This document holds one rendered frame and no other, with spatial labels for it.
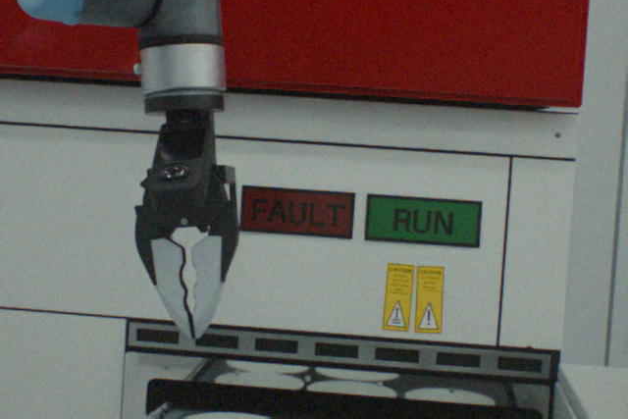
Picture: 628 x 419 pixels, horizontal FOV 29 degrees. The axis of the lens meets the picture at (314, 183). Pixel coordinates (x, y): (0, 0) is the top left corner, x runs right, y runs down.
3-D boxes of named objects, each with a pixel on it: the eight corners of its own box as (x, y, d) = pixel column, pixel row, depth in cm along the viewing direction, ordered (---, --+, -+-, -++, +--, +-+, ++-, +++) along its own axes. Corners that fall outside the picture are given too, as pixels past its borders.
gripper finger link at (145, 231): (193, 283, 108) (188, 184, 108) (190, 284, 107) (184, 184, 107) (141, 285, 109) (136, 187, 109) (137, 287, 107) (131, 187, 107)
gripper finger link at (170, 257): (203, 333, 112) (197, 232, 113) (191, 340, 106) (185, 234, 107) (170, 334, 113) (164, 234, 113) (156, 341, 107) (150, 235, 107)
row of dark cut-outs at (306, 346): (130, 344, 130) (130, 321, 129) (548, 378, 126) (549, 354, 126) (128, 345, 129) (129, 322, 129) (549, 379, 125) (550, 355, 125)
